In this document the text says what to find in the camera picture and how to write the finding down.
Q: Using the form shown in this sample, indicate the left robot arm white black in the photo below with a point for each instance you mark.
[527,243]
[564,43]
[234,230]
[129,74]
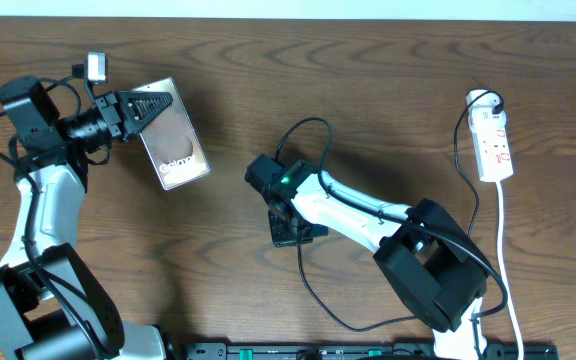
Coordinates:
[51,305]

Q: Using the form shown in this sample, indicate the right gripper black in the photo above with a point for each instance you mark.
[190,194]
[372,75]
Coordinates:
[281,239]

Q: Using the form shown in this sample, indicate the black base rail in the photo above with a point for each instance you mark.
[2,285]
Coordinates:
[220,351]

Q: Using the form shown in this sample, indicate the white power strip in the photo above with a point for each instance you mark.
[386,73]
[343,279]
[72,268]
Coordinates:
[487,123]

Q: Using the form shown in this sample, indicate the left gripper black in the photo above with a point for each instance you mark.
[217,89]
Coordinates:
[124,122]

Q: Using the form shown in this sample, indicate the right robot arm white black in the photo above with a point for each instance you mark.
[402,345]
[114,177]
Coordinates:
[431,264]

